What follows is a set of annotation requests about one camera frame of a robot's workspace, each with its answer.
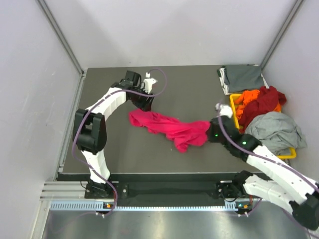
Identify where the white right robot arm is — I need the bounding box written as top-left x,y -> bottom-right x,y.
206,116 -> 319,231

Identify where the orange t shirt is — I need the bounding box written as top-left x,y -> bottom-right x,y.
234,90 -> 282,120

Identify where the pink t shirt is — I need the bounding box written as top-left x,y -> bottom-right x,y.
129,109 -> 210,153

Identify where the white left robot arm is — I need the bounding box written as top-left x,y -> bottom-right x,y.
72,71 -> 157,198

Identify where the folded dark grey t shirt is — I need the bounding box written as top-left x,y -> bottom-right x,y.
221,65 -> 264,92

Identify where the aluminium frame rail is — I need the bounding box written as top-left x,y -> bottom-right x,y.
39,180 -> 313,201

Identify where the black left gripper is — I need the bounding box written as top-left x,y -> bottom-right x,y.
129,85 -> 155,113

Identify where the right aluminium corner post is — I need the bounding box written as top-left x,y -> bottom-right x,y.
260,0 -> 305,70

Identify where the slotted grey cable duct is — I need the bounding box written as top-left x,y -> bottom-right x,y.
50,201 -> 252,213

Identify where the aluminium corner post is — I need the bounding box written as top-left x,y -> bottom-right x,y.
35,0 -> 85,75
260,0 -> 305,70

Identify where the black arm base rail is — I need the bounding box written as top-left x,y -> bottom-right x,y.
82,171 -> 260,206

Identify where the left aluminium corner post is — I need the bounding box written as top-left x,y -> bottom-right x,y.
35,0 -> 85,75

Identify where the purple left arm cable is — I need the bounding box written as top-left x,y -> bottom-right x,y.
71,68 -> 167,217

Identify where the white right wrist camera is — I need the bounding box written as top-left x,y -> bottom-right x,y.
215,103 -> 233,118

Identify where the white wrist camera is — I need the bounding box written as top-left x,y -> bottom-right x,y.
215,103 -> 233,118
142,72 -> 158,94

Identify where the dark red t shirt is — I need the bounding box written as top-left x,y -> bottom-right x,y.
238,86 -> 287,133

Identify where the light grey t shirt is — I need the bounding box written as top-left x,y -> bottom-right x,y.
245,112 -> 307,156

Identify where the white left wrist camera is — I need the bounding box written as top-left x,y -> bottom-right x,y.
142,72 -> 158,94

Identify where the yellow plastic bin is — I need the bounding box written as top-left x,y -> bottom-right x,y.
229,93 -> 297,160

